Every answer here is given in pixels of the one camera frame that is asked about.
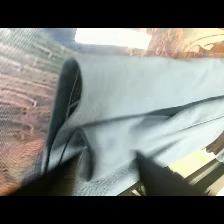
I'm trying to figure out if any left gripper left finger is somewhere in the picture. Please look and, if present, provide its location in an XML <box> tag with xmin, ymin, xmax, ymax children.
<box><xmin>15</xmin><ymin>153</ymin><xmax>82</xmax><ymax>197</ymax></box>

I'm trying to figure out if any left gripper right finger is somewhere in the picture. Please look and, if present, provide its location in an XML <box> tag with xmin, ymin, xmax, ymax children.
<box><xmin>135</xmin><ymin>150</ymin><xmax>205</xmax><ymax>197</ymax></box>

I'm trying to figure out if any dark blue garment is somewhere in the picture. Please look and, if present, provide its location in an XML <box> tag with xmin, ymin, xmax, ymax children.
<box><xmin>40</xmin><ymin>53</ymin><xmax>224</xmax><ymax>197</ymax></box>

